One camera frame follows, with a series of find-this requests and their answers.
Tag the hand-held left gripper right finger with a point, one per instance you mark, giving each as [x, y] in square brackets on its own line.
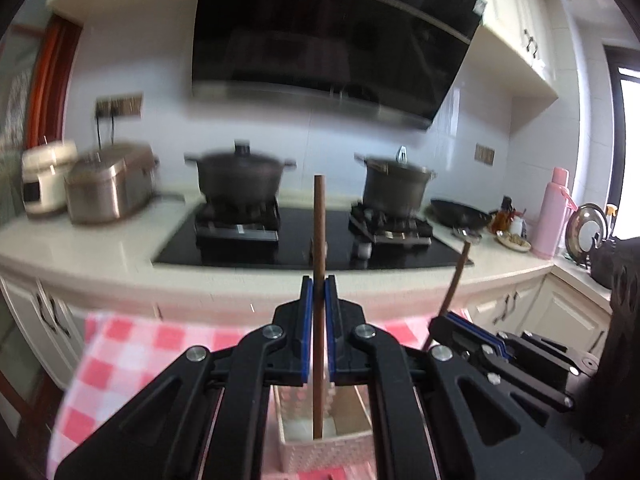
[330, 332]

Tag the white lower cabinet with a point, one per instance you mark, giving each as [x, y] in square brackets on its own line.
[45, 320]
[550, 305]

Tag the red wooden door frame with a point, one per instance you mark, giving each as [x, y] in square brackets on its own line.
[50, 85]

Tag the gold triple wall outlet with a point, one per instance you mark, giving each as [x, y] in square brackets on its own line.
[119, 106]

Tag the pink thermos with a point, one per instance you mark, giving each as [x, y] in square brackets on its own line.
[547, 220]

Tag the wide black lidded pot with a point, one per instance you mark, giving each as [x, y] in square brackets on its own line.
[237, 175]

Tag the black glass gas stove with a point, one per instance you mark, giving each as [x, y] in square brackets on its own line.
[295, 240]

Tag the steel pot lid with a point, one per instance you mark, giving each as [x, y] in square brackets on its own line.
[580, 232]

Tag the silver stove knob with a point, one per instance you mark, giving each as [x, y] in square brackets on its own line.
[363, 250]

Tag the black range hood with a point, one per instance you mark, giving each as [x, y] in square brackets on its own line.
[325, 35]

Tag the small white cooker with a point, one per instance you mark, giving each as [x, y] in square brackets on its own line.
[42, 180]

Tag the red checkered tablecloth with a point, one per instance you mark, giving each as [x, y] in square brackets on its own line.
[130, 352]

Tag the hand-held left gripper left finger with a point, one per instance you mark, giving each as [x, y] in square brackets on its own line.
[308, 332]

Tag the dark framed window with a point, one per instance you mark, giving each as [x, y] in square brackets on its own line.
[627, 160]

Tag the white plastic utensil basket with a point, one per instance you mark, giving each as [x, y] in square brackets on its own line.
[325, 456]

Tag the yellow top spray bottle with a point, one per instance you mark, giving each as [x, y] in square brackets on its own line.
[611, 217]

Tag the stainless steel rice cooker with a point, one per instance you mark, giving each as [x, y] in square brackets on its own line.
[110, 185]

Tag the small steel bowl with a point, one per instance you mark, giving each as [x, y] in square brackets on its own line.
[467, 235]

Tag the dark sauce bottle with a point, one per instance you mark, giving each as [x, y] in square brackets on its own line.
[501, 220]

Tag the tall dark stockpot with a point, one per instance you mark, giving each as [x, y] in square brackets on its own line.
[395, 187]

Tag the plate of food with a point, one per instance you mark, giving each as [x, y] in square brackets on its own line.
[514, 242]

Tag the small white jar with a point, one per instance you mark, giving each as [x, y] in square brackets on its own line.
[519, 226]

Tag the black kettle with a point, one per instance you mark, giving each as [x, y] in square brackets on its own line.
[602, 265]

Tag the brown wooden chopstick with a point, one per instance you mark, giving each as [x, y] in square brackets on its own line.
[457, 275]
[320, 220]

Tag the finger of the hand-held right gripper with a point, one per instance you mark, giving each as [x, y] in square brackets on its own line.
[550, 352]
[465, 345]

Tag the black frying pan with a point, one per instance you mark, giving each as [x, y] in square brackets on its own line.
[460, 212]

